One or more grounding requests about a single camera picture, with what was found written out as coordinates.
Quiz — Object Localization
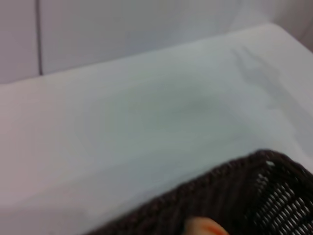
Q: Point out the dark brown woven basket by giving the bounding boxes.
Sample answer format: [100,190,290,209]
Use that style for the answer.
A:
[85,149,313,235]

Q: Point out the orange striped bread loaf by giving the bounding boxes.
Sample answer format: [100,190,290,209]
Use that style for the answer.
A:
[183,216,228,235]

